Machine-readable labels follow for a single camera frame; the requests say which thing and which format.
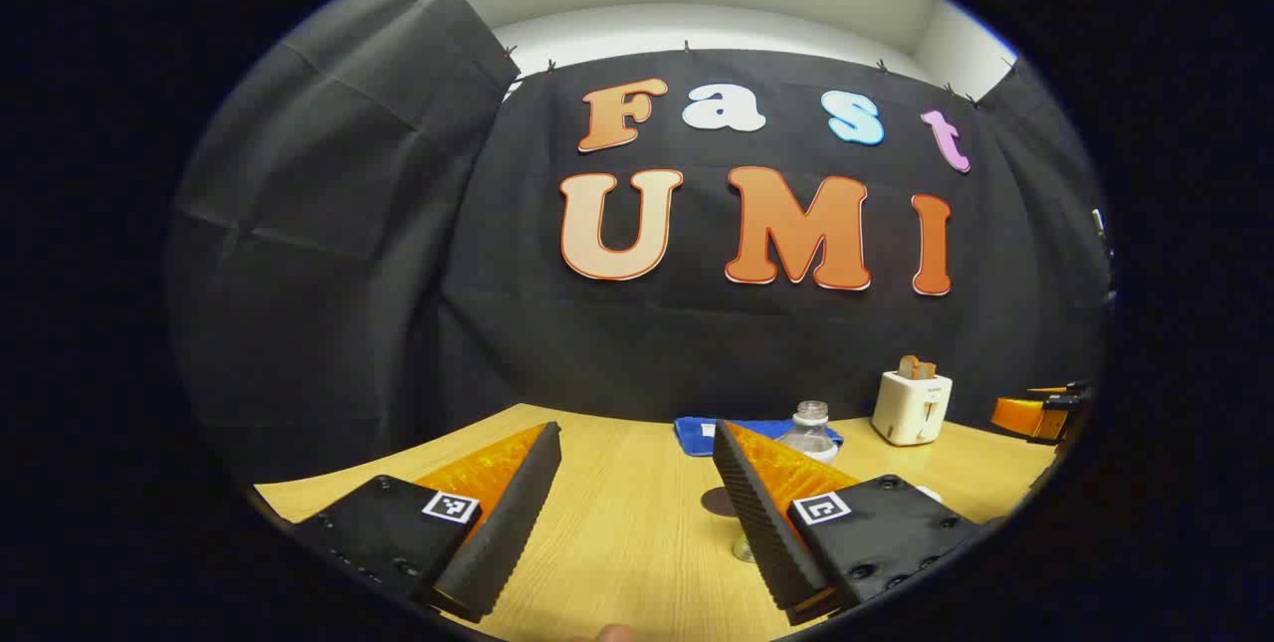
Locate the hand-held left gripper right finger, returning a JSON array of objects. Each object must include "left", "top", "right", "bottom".
[{"left": 711, "top": 419, "right": 986, "bottom": 627}]

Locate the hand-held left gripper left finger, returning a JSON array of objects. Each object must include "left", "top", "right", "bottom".
[{"left": 289, "top": 421, "right": 563, "bottom": 623}]

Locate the clear water bottle green drink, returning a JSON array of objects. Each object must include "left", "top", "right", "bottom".
[{"left": 732, "top": 401, "right": 845, "bottom": 563}]

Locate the white toaster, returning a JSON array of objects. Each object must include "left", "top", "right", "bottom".
[{"left": 872, "top": 370, "right": 954, "bottom": 447}]

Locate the blue towel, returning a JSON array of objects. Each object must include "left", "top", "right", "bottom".
[{"left": 674, "top": 417, "right": 845, "bottom": 458}]

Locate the black backdrop cloth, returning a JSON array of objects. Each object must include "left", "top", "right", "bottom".
[{"left": 164, "top": 0, "right": 1116, "bottom": 484}]

